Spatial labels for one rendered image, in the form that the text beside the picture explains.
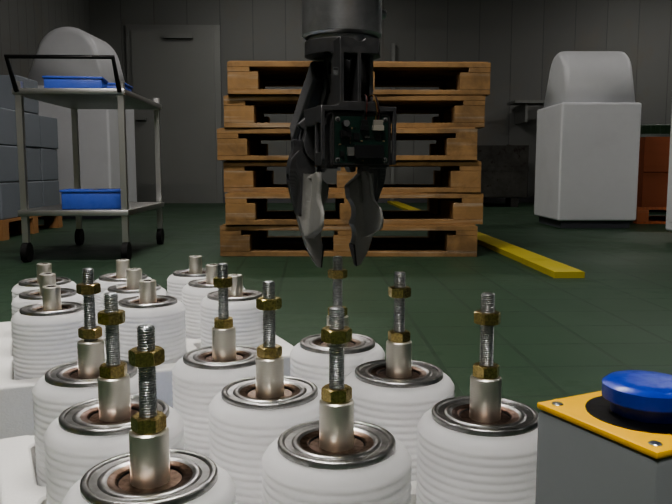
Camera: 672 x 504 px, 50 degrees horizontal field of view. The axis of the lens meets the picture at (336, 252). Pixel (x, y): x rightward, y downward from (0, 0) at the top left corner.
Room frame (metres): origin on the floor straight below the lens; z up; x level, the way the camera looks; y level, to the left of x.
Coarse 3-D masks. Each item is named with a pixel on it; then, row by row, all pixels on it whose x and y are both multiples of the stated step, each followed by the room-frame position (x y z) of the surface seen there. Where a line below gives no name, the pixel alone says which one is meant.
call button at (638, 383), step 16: (608, 384) 0.32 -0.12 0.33; (624, 384) 0.32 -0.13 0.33; (640, 384) 0.31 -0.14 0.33; (656, 384) 0.31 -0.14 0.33; (608, 400) 0.32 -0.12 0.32; (624, 400) 0.31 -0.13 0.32; (640, 400) 0.30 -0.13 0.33; (656, 400) 0.30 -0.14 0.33; (624, 416) 0.31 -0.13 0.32; (640, 416) 0.31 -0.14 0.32; (656, 416) 0.31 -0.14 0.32
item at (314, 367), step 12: (300, 348) 0.69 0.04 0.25; (300, 360) 0.68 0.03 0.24; (312, 360) 0.67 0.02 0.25; (324, 360) 0.66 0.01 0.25; (348, 360) 0.66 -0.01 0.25; (360, 360) 0.67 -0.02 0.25; (372, 360) 0.67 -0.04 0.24; (300, 372) 0.68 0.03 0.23; (312, 372) 0.67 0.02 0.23; (324, 372) 0.66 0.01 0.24; (348, 372) 0.66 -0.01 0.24; (324, 384) 0.66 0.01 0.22
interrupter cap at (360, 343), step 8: (312, 336) 0.73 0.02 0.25; (320, 336) 0.73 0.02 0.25; (352, 336) 0.73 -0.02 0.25; (360, 336) 0.73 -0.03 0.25; (304, 344) 0.69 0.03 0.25; (312, 344) 0.69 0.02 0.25; (320, 344) 0.71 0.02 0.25; (352, 344) 0.71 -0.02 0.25; (360, 344) 0.69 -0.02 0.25; (368, 344) 0.70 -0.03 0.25; (320, 352) 0.67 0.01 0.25; (328, 352) 0.67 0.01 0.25; (344, 352) 0.67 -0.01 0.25; (352, 352) 0.67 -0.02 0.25; (360, 352) 0.68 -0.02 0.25
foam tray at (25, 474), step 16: (0, 448) 0.61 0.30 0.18; (16, 448) 0.61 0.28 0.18; (32, 448) 0.62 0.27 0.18; (0, 464) 0.58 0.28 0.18; (16, 464) 0.58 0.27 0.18; (32, 464) 0.58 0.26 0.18; (0, 480) 0.55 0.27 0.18; (16, 480) 0.55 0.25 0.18; (32, 480) 0.55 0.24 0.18; (0, 496) 0.52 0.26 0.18; (16, 496) 0.52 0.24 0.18; (32, 496) 0.52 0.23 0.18
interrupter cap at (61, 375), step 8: (120, 360) 0.63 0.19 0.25; (56, 368) 0.61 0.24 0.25; (64, 368) 0.61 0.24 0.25; (72, 368) 0.61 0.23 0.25; (128, 368) 0.61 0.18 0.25; (136, 368) 0.61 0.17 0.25; (48, 376) 0.58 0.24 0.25; (56, 376) 0.59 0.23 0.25; (64, 376) 0.59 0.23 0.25; (72, 376) 0.60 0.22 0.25; (56, 384) 0.57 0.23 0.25; (64, 384) 0.57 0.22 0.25; (72, 384) 0.56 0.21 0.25; (80, 384) 0.56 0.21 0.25; (88, 384) 0.57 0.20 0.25; (96, 384) 0.57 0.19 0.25
